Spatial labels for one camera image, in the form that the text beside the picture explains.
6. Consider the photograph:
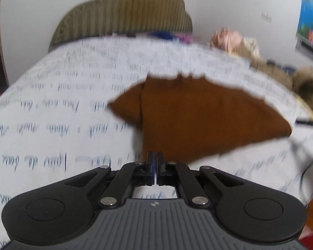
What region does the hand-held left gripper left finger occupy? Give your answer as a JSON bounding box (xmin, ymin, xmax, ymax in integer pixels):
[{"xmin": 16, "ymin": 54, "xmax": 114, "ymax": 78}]
[{"xmin": 64, "ymin": 151, "xmax": 157, "ymax": 210}]

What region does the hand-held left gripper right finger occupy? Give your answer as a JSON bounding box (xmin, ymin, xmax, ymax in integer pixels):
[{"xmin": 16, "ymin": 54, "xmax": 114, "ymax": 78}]
[{"xmin": 156, "ymin": 151, "xmax": 240, "ymax": 209}]

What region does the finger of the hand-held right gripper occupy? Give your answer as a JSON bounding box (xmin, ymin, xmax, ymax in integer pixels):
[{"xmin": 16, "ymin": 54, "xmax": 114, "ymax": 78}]
[{"xmin": 295, "ymin": 119, "xmax": 313, "ymax": 129}]

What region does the brown knit sweater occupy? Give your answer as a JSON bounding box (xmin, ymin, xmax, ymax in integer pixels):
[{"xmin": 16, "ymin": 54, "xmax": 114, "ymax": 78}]
[{"xmin": 108, "ymin": 74, "xmax": 293, "ymax": 162}]

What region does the pink clothes pile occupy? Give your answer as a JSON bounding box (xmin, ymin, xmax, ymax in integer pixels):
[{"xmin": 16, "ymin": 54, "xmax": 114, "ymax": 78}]
[{"xmin": 210, "ymin": 27, "xmax": 243, "ymax": 53}]

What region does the cream cloth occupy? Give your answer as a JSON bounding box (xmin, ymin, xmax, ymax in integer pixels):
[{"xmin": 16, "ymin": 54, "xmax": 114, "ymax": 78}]
[{"xmin": 232, "ymin": 36, "xmax": 261, "ymax": 59}]

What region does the white script-printed bed sheet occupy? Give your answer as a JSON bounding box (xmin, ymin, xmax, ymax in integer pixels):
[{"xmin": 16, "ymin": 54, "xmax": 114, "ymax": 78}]
[{"xmin": 0, "ymin": 35, "xmax": 313, "ymax": 243}]

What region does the blue cloth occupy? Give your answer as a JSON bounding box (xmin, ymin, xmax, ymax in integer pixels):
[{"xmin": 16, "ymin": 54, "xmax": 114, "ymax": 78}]
[{"xmin": 149, "ymin": 31, "xmax": 174, "ymax": 39}]

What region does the olive padded headboard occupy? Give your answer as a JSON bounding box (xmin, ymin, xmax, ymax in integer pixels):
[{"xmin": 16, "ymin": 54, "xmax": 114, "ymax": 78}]
[{"xmin": 48, "ymin": 0, "xmax": 193, "ymax": 53}]

